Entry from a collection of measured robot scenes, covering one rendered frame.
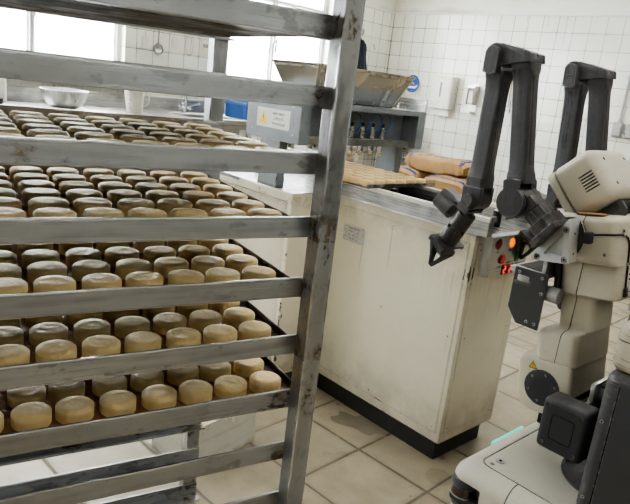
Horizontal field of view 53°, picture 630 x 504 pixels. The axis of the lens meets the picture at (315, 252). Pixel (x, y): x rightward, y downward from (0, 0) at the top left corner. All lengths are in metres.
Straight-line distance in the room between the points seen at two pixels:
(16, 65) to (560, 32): 6.10
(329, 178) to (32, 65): 0.38
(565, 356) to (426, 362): 0.58
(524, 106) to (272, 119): 1.08
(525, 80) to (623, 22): 4.70
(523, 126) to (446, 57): 5.49
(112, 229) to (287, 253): 1.68
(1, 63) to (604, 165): 1.43
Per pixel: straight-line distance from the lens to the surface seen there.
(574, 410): 1.79
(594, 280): 1.82
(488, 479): 1.88
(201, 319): 0.99
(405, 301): 2.29
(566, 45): 6.57
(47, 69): 0.76
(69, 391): 0.98
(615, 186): 1.78
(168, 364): 0.89
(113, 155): 0.78
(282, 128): 2.43
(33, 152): 0.77
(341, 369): 2.58
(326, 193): 0.87
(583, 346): 1.88
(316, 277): 0.89
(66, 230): 0.79
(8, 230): 0.78
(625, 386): 1.64
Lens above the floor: 1.25
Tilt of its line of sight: 15 degrees down
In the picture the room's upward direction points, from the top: 7 degrees clockwise
